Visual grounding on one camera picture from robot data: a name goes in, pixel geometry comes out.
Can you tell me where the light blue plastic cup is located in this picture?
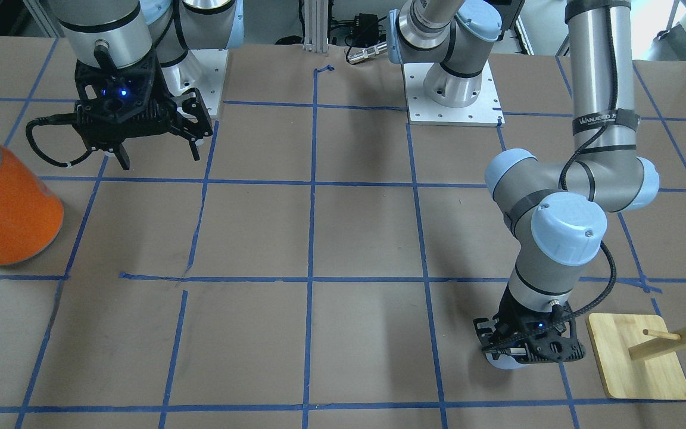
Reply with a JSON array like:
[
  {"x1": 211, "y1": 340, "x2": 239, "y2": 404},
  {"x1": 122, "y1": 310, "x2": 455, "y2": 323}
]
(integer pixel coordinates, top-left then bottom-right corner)
[{"x1": 484, "y1": 353, "x2": 530, "y2": 370}]

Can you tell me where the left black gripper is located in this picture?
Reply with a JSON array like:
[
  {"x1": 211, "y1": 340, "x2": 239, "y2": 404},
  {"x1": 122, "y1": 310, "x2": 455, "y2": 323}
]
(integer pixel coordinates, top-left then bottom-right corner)
[{"x1": 474, "y1": 290, "x2": 585, "y2": 364}]

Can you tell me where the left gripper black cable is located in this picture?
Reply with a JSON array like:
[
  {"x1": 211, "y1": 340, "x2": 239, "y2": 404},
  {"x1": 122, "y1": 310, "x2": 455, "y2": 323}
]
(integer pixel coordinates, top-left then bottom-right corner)
[{"x1": 483, "y1": 6, "x2": 620, "y2": 352}]

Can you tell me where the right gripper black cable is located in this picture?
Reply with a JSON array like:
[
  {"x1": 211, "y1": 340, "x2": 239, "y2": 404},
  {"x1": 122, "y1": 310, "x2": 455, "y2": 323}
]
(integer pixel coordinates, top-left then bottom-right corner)
[{"x1": 25, "y1": 116, "x2": 95, "y2": 167}]

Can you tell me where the orange metal can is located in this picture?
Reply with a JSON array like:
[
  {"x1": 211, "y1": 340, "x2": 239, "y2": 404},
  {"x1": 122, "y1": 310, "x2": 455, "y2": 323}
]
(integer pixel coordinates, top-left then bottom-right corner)
[{"x1": 0, "y1": 145, "x2": 64, "y2": 266}]

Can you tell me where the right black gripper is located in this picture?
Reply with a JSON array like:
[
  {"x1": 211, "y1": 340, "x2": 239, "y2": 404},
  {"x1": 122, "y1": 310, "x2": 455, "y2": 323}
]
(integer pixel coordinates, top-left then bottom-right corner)
[{"x1": 73, "y1": 54, "x2": 213, "y2": 170}]

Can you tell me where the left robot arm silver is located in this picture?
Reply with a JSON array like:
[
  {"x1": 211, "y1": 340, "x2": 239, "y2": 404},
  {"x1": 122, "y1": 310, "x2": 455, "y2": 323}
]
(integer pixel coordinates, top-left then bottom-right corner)
[{"x1": 386, "y1": 1, "x2": 660, "y2": 369}]

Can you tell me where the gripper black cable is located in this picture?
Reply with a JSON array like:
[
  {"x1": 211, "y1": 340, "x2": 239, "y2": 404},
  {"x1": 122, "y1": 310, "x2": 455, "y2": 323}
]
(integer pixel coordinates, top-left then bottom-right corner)
[
  {"x1": 483, "y1": 6, "x2": 620, "y2": 352},
  {"x1": 25, "y1": 116, "x2": 95, "y2": 167}
]

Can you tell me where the silver cable connector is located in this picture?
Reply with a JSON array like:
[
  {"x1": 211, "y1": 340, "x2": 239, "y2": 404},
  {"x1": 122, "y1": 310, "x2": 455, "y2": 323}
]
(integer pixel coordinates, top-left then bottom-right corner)
[{"x1": 346, "y1": 42, "x2": 388, "y2": 65}]

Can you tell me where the aluminium frame post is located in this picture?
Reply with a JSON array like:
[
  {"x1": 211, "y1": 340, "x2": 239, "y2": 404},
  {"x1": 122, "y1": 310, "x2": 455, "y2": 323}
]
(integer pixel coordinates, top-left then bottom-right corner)
[{"x1": 302, "y1": 0, "x2": 330, "y2": 56}]

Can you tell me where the wooden mug stand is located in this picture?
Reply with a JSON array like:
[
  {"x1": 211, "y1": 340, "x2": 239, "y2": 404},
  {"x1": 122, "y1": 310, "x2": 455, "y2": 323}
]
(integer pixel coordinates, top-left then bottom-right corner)
[{"x1": 587, "y1": 313, "x2": 686, "y2": 401}]

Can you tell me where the black power box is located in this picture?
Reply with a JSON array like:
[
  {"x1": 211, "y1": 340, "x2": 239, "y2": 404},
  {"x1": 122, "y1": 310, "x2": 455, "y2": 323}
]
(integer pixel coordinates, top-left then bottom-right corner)
[{"x1": 348, "y1": 13, "x2": 383, "y2": 47}]

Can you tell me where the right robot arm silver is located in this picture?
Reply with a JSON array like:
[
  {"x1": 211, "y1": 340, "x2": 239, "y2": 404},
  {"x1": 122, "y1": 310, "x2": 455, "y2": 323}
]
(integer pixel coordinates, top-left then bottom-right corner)
[{"x1": 26, "y1": 1, "x2": 244, "y2": 170}]

